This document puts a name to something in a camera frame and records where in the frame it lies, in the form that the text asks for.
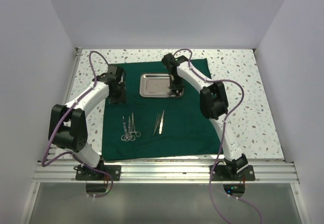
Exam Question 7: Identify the steel tweezers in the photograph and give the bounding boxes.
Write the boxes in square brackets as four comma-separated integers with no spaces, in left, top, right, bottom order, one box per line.
[158,110,165,135]

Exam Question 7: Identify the steel ring forceps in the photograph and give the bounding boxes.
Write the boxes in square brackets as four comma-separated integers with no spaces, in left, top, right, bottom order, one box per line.
[131,113,141,137]
[127,117,136,141]

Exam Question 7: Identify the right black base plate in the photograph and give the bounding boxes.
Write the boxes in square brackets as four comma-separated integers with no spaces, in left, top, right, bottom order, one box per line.
[210,165,256,182]

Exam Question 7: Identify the green surgical cloth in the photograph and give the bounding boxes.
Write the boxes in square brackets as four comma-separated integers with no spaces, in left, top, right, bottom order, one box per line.
[102,62,220,161]

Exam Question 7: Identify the steel surgical scissors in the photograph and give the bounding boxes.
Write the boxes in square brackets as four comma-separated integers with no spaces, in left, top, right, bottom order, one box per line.
[121,116,129,142]

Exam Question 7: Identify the stainless steel instrument tray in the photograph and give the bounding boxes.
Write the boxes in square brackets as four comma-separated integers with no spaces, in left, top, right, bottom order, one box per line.
[139,73,184,98]

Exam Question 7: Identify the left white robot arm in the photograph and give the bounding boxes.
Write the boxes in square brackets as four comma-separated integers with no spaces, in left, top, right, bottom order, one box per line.
[49,65,126,180]

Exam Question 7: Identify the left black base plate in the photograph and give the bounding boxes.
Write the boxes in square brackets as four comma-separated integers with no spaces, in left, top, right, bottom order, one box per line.
[73,164,121,181]

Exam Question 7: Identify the aluminium mounting rail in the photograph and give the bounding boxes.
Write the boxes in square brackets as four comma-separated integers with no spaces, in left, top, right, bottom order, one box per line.
[32,159,299,184]

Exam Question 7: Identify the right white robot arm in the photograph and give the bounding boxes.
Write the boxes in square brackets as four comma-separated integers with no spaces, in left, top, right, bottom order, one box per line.
[161,54,248,180]

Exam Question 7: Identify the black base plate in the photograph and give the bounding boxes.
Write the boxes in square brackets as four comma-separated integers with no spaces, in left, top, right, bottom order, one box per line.
[73,164,121,181]
[210,165,256,182]

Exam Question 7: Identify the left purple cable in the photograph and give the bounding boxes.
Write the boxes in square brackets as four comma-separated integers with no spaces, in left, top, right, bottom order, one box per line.
[41,50,114,198]

